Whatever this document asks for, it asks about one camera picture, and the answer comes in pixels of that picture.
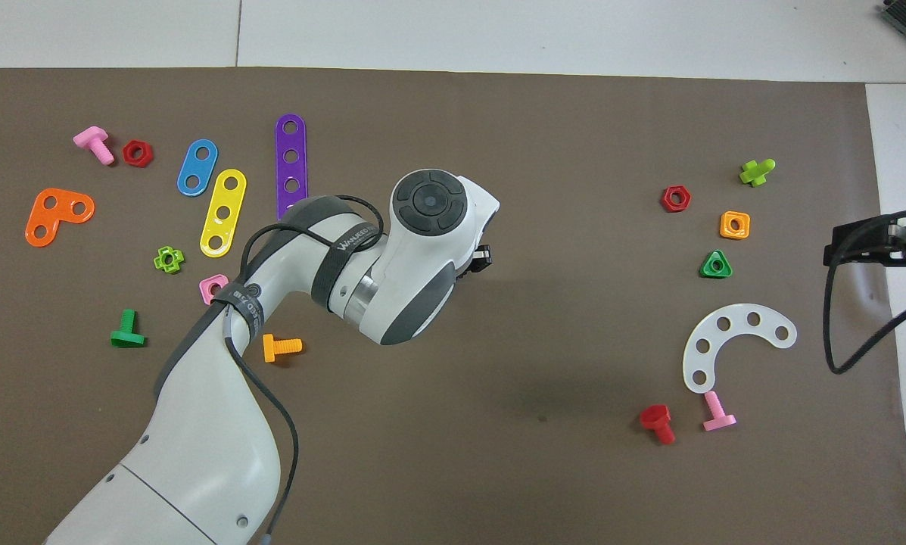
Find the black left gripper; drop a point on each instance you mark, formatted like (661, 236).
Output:
(481, 260)

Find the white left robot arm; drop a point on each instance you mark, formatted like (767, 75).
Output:
(210, 439)

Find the lime green cross screw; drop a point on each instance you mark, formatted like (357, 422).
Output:
(755, 173)

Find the orange square plastic nut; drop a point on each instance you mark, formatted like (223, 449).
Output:
(724, 225)

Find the green triangle plastic nut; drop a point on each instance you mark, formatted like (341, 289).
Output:
(706, 270)

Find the red hexagon plastic nut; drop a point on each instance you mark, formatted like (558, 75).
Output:
(666, 199)
(128, 154)

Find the orange plastic screw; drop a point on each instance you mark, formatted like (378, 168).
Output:
(275, 348)

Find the pink plastic screw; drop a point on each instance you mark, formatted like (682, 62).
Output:
(93, 140)
(717, 415)

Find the red plastic screw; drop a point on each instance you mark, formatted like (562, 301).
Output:
(657, 420)

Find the pink square plastic nut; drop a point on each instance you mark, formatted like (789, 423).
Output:
(205, 290)

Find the lime green cross nut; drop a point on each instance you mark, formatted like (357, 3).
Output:
(159, 260)

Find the green plastic screw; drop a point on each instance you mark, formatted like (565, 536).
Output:
(127, 333)

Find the brown table mat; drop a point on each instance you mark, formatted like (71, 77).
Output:
(543, 341)

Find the white curved five-hole plate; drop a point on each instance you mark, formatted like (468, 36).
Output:
(693, 356)

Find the purple four-hole plate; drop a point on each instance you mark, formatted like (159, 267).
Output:
(291, 144)

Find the yellow three-hole plate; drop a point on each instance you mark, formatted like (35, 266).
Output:
(224, 213)

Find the blue two-hole plate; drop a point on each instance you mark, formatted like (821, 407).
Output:
(197, 167)

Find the orange heart-shaped plate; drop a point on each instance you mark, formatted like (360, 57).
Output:
(51, 216)

